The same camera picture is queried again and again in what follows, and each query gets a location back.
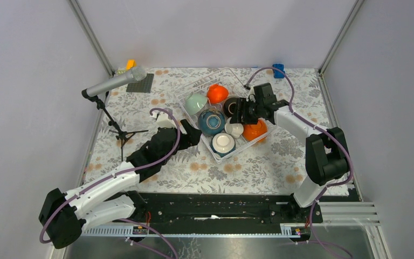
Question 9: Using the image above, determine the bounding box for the orange bowl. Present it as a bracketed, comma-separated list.
[242, 119, 268, 141]
[206, 84, 229, 104]

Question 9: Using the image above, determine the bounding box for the black bowl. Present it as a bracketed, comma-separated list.
[222, 96, 238, 118]

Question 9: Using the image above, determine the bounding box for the mint green bowl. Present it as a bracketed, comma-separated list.
[184, 93, 208, 115]

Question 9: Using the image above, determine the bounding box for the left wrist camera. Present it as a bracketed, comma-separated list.
[151, 111, 176, 128]

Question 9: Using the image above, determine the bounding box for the silver microphone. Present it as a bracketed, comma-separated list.
[81, 66, 147, 99]

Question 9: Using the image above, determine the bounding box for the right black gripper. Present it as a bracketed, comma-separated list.
[229, 98, 263, 126]

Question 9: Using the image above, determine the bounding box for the teal and white bowl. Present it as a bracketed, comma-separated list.
[210, 133, 236, 158]

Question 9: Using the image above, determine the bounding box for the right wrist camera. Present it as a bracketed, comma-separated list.
[244, 84, 256, 103]

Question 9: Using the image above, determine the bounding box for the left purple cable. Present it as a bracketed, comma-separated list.
[39, 107, 182, 259]

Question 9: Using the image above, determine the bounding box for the small white floral bowl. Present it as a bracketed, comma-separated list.
[224, 118, 244, 139]

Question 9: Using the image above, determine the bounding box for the blue glazed bowl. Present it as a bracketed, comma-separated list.
[197, 109, 226, 137]

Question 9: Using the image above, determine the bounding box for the purple cable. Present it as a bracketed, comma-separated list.
[245, 66, 355, 259]
[39, 107, 182, 259]

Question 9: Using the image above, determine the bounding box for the white wire dish rack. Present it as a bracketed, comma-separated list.
[175, 67, 276, 163]

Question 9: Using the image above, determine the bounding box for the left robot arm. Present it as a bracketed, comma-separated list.
[38, 119, 202, 249]

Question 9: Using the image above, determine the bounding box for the grey building baseplate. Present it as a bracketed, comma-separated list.
[126, 73, 154, 93]

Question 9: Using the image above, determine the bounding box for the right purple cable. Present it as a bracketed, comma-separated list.
[245, 66, 355, 259]

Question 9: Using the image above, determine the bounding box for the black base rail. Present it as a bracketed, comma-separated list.
[129, 193, 323, 235]

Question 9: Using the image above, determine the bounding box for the yellow building block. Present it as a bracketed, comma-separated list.
[126, 59, 136, 71]

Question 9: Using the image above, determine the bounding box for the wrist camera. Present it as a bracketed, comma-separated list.
[151, 111, 176, 128]
[244, 84, 256, 103]

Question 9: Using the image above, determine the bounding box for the blue building block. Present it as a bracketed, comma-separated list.
[272, 63, 286, 79]

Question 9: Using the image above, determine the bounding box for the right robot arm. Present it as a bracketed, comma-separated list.
[231, 83, 354, 222]

